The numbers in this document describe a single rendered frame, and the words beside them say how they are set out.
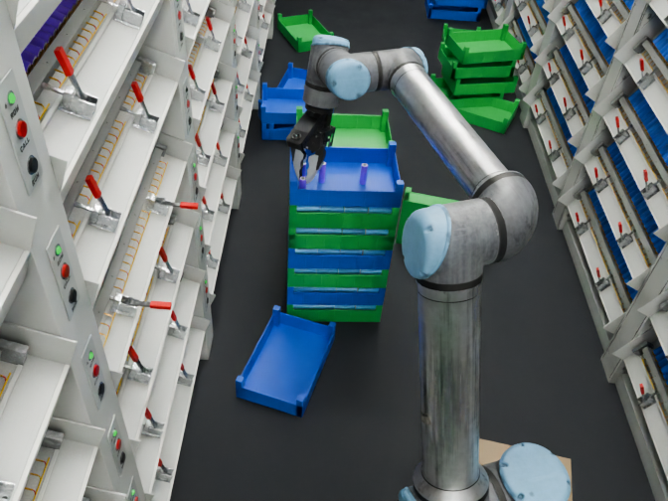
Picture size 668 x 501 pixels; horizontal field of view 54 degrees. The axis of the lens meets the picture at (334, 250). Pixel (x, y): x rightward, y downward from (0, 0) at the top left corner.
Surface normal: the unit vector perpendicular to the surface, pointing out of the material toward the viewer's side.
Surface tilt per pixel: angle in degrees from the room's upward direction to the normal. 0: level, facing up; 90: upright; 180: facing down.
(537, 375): 0
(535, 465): 5
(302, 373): 0
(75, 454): 21
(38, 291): 90
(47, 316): 90
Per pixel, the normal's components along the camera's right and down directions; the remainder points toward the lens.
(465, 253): 0.30, 0.34
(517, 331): 0.07, -0.72
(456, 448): 0.04, 0.38
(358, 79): 0.22, 0.54
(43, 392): 0.42, -0.65
